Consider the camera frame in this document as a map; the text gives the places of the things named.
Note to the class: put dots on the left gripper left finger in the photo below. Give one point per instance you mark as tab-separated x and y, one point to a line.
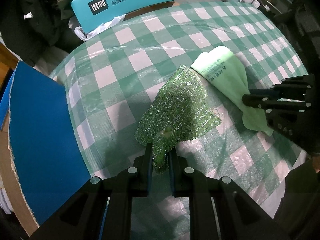
136	180

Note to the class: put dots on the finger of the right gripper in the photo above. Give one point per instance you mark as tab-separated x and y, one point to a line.
263	102
295	87

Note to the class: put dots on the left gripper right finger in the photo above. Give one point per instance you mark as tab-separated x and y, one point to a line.
185	181

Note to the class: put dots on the light green microfibre cloth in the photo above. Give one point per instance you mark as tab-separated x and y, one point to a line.
224	71

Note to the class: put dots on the green sparkly scrub cloth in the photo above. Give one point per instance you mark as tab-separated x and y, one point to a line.
179	112

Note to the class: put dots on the blue cardboard box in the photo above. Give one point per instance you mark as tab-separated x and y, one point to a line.
41	164

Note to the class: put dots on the green checkered tablecloth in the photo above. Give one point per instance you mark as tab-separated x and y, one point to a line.
112	79

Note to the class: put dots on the white plastic bag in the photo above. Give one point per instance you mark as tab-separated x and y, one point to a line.
104	26

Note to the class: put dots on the teal shoe box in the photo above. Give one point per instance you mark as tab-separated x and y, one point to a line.
125	3

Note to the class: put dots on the dark hanging jackets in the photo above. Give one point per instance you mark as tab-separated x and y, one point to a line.
30	27

